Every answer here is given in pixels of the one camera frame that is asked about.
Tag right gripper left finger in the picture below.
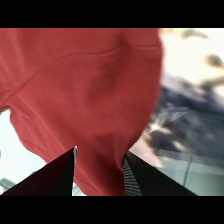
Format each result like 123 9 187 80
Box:
1 145 79 197

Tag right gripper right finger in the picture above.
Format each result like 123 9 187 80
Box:
122 151 197 197

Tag red T-shirt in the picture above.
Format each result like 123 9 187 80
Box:
0 27 164 197

